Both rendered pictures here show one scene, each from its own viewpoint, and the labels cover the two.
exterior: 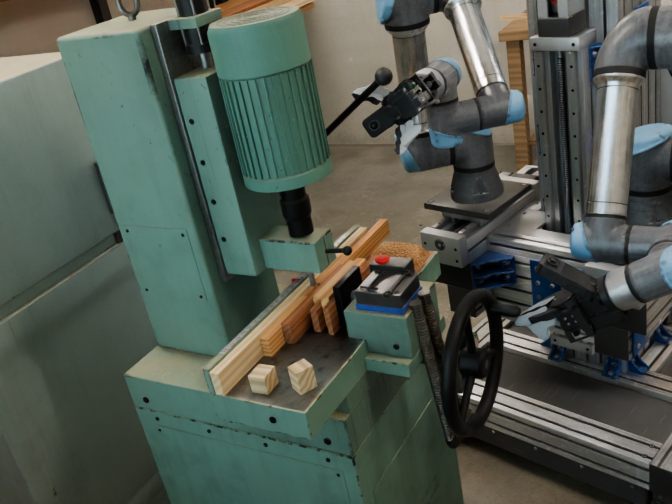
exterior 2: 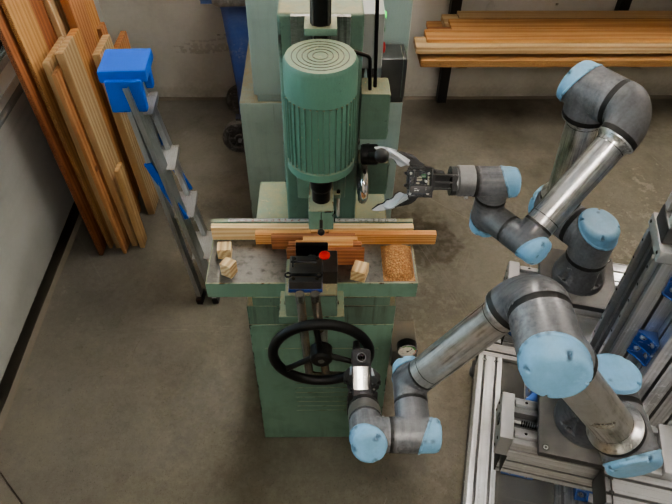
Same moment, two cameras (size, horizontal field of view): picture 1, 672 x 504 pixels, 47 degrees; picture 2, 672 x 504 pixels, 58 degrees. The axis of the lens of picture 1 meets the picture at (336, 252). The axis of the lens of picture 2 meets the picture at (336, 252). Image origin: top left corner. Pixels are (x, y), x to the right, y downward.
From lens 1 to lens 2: 1.34 m
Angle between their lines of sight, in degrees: 47
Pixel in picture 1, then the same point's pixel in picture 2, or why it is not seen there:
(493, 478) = (449, 428)
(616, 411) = (520, 489)
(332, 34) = not seen: outside the picture
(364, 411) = (270, 313)
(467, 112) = (492, 222)
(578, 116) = (630, 306)
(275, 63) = (295, 98)
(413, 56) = (567, 143)
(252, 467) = not seen: hidden behind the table
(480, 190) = (566, 277)
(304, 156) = (305, 162)
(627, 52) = (501, 300)
